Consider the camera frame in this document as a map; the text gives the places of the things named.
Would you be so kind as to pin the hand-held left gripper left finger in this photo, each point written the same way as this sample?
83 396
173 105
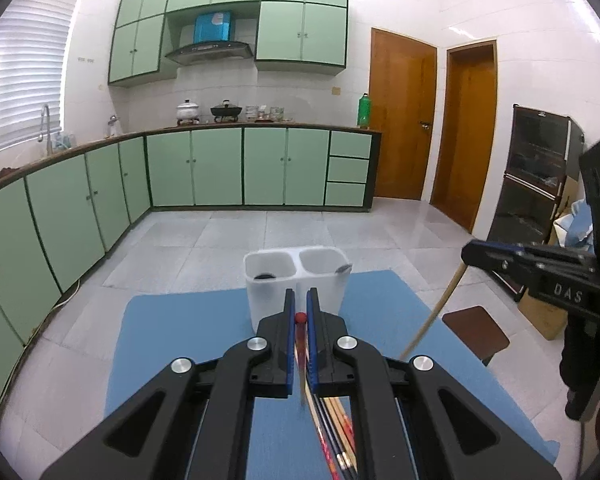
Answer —
292 355

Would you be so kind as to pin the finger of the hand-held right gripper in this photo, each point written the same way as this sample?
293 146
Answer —
490 254

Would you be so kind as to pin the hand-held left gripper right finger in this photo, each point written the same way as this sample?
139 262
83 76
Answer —
311 355

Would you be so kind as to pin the white two-compartment utensil holder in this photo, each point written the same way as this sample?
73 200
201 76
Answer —
272 300

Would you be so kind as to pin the wooden chopstick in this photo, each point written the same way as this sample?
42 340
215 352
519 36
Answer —
432 312
344 417

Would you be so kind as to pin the black chopstick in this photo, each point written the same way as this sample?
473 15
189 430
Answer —
333 427
341 440

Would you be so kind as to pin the blue cloth bag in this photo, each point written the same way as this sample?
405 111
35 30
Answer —
577 225

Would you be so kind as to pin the black glass-front cabinet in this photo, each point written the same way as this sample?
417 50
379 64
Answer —
530 185

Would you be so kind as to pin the brown stool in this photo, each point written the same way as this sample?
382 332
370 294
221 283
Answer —
475 332

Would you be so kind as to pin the cardboard box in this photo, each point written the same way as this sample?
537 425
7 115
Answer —
542 317

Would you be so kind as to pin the blue table mat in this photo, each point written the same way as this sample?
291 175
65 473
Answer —
180 340

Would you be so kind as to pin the plain wooden door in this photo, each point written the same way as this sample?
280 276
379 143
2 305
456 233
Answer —
467 140

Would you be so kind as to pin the green plastic bottle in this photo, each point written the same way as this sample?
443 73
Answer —
364 112

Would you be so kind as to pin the green base cabinet run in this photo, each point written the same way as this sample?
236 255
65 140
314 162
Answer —
215 165

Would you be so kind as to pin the glass jar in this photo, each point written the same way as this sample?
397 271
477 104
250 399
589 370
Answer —
276 112

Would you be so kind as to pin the black wok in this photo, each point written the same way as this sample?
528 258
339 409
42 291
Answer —
225 109

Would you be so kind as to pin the white cooking pot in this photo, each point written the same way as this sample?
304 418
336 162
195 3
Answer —
188 110

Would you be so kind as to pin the small metal tap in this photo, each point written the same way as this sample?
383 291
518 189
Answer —
112 126

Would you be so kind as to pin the black range hood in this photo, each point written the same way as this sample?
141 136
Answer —
210 52

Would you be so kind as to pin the metal kitchen faucet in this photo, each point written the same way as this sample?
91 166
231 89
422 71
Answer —
45 130

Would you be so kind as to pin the blue hood chimney cover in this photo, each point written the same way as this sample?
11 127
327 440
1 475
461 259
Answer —
213 26

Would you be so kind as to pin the white window blind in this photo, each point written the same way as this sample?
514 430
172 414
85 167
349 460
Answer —
25 75

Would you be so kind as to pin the green wall cabinet unit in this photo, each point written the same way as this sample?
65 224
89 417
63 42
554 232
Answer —
300 35

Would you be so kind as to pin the wall socket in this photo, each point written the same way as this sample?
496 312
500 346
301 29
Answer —
85 60

